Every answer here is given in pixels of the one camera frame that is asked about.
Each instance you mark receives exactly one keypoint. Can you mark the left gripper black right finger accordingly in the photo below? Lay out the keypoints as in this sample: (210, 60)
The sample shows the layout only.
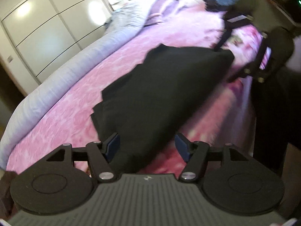
(198, 154)

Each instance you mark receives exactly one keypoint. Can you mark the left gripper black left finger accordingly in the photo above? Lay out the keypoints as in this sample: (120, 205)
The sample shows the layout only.
(60, 162)

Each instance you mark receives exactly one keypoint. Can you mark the black garment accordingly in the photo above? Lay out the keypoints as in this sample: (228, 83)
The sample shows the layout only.
(148, 105)

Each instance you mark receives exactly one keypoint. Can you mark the pink floral bed sheet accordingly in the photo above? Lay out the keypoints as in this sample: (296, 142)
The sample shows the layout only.
(68, 121)

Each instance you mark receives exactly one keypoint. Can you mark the lilac crumpled cloth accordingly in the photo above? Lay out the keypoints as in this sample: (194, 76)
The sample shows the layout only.
(163, 10)

